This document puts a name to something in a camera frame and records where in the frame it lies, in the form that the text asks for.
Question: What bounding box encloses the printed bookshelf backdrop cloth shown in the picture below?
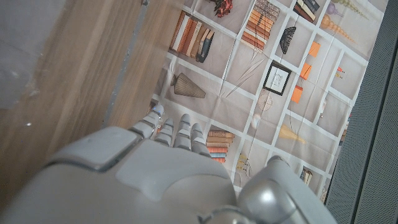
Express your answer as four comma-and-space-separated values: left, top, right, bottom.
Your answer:
149, 0, 389, 200

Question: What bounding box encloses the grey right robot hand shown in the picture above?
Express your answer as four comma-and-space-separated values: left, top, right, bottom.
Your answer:
0, 105, 338, 224

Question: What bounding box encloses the grey perforated panel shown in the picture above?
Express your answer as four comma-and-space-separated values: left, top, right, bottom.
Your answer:
323, 0, 398, 224

